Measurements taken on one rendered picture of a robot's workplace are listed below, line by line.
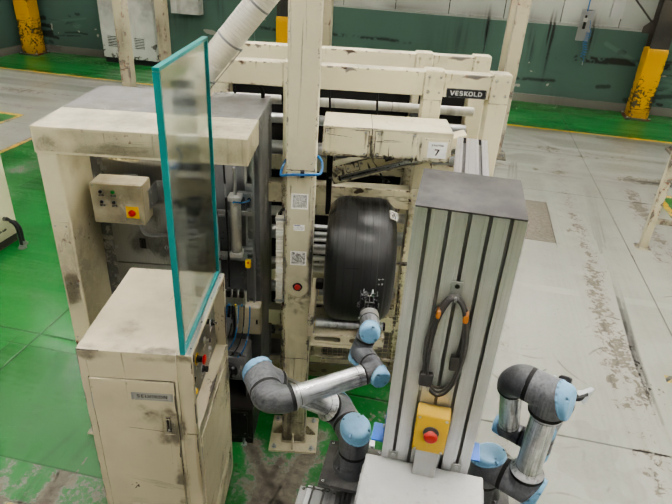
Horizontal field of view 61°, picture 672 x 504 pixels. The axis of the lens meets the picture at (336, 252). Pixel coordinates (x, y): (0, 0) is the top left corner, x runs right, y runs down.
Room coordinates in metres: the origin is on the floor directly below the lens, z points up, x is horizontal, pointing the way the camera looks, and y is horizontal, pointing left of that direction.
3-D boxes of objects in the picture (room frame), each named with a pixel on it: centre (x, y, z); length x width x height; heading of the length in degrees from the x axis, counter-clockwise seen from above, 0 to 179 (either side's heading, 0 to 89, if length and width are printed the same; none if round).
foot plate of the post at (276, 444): (2.37, 0.17, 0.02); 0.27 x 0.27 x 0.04; 0
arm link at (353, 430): (1.56, -0.11, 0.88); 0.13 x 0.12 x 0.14; 24
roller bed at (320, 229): (2.77, 0.14, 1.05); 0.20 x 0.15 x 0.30; 90
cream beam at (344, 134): (2.69, -0.21, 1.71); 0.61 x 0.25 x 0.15; 90
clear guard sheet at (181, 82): (1.78, 0.50, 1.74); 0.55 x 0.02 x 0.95; 0
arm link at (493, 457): (1.46, -0.61, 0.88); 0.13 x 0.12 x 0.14; 54
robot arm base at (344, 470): (1.56, -0.12, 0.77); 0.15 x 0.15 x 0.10
